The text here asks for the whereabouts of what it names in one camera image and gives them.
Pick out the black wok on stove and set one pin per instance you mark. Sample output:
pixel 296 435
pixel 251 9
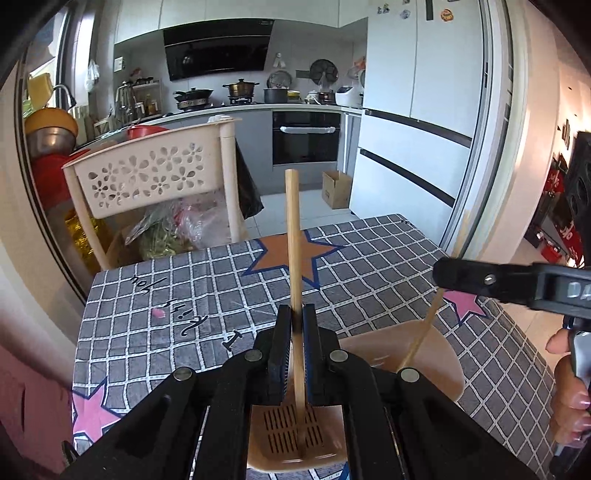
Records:
pixel 193 99

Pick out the black saucepan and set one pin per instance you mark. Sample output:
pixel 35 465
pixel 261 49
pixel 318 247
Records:
pixel 275 95

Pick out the brass cooking pot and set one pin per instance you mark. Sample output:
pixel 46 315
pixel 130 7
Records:
pixel 241 92

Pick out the plain wooden chopstick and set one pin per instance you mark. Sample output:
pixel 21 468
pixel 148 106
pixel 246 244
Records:
pixel 296 302

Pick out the grey checked tablecloth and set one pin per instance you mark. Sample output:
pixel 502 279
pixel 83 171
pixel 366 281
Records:
pixel 196 309

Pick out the black range hood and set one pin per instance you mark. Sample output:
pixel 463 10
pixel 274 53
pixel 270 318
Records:
pixel 216 46

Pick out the pink plastic stool stack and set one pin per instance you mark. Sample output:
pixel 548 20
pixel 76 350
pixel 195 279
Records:
pixel 35 413

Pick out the beige flower-pattern rack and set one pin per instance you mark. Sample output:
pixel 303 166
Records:
pixel 153 169

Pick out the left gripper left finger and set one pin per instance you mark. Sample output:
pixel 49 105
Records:
pixel 279 357

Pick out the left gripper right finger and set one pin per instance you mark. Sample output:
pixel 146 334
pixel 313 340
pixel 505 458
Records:
pixel 313 357

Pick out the steel kettle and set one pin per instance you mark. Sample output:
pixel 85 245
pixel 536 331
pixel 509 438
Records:
pixel 125 103

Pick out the person's right hand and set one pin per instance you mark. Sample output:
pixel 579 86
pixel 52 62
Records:
pixel 570 420

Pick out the white plastic utensil holder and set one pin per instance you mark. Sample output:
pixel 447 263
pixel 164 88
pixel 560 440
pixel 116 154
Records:
pixel 359 374

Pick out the cardboard box on floor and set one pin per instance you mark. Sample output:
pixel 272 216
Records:
pixel 336 189

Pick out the orange and steel bowls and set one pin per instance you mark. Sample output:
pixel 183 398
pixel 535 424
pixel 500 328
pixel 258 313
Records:
pixel 50 131

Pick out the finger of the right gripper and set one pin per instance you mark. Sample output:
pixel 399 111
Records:
pixel 504 282

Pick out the black built-in oven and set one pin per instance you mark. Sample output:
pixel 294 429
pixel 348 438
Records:
pixel 305 137

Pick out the white refrigerator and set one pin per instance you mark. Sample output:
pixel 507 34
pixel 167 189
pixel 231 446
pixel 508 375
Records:
pixel 424 76

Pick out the plastic bag of vegetables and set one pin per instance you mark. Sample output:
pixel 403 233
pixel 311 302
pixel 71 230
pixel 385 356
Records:
pixel 181 225

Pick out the red container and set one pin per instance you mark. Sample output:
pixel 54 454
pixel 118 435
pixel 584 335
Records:
pixel 49 179

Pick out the white rice cooker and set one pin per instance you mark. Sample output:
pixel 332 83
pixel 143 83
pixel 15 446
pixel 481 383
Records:
pixel 349 96

